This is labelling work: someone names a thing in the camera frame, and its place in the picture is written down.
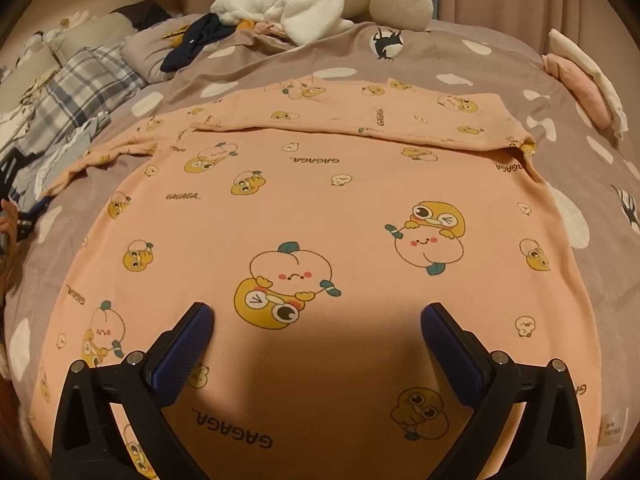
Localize peach cartoon print shirt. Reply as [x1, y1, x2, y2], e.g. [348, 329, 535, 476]
[30, 78, 639, 479]

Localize folded pink white clothes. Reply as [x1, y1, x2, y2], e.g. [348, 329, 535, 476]
[541, 28, 628, 139]

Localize mauve polka dot blanket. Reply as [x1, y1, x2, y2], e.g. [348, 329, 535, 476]
[6, 26, 639, 426]

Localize plaid grey shirt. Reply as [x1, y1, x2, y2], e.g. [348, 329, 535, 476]
[0, 41, 149, 212]

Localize navy blue garment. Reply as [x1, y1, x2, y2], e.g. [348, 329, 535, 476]
[160, 13, 235, 74]

